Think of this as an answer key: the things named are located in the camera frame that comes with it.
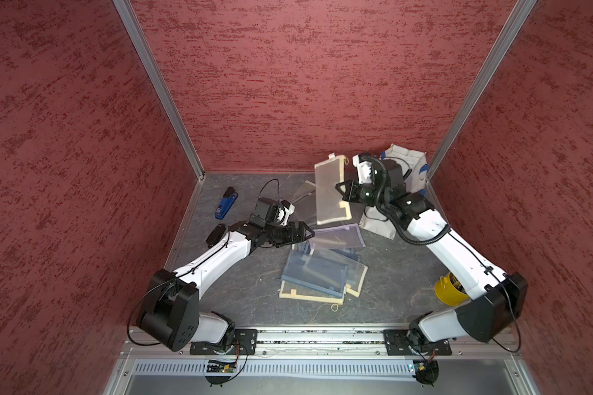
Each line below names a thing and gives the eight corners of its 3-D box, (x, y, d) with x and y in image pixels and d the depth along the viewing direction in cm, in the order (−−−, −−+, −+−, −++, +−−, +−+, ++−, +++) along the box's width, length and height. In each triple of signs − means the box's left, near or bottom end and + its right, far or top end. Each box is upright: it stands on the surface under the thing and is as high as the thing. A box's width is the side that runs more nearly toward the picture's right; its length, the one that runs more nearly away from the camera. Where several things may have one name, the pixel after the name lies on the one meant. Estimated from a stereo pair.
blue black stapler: (216, 218, 106) (213, 213, 103) (229, 192, 116) (227, 185, 113) (226, 220, 106) (224, 214, 102) (239, 193, 116) (237, 187, 112)
